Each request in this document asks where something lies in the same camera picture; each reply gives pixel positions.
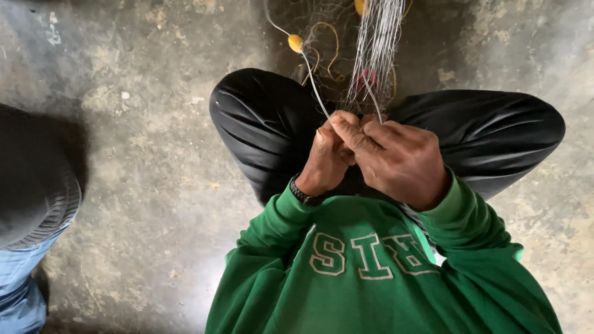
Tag thin yellow line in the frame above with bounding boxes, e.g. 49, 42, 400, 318
301, 21, 348, 87

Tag person's left hand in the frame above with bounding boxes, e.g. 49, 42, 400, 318
295, 119, 358, 198

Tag black wrist bracelet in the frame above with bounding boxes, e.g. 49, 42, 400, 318
290, 174, 326, 208

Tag black trousers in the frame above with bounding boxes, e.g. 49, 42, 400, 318
209, 68, 566, 208

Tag person's right hand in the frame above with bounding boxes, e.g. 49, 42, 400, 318
329, 110, 452, 212

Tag white net cord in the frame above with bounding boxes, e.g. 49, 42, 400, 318
264, 0, 332, 121

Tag green lettered sweatshirt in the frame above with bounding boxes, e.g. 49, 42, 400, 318
204, 168, 564, 334

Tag small pink object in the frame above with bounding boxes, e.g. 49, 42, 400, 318
355, 68, 378, 92

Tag fine white fishing net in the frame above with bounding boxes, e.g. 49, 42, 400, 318
340, 0, 415, 122

